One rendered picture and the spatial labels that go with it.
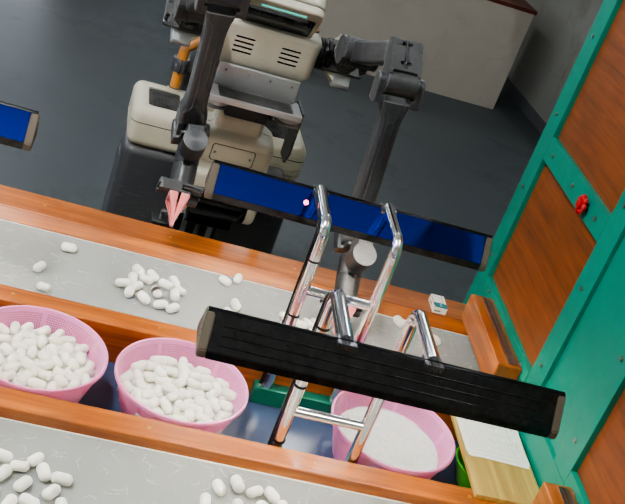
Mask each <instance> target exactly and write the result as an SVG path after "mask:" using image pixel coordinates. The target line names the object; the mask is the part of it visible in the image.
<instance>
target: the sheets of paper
mask: <svg viewBox="0 0 625 504"><path fill-rule="evenodd" d="M456 419H457V422H458V425H459V428H460V432H461V435H462V438H463V441H464V444H465V447H466V450H467V451H468V454H470V455H471V456H476V457H481V458H486V459H490V460H494V461H498V462H502V463H506V464H510V465H514V466H518V467H522V468H525V469H529V466H530V464H529V462H528V460H527V458H526V456H525V453H524V450H523V447H522V443H521V440H520V437H519V434H518V431H515V430H511V429H507V428H503V427H498V426H494V425H490V424H485V423H481V422H477V421H472V420H468V419H464V418H459V417H456ZM529 470H530V469H529Z"/></svg>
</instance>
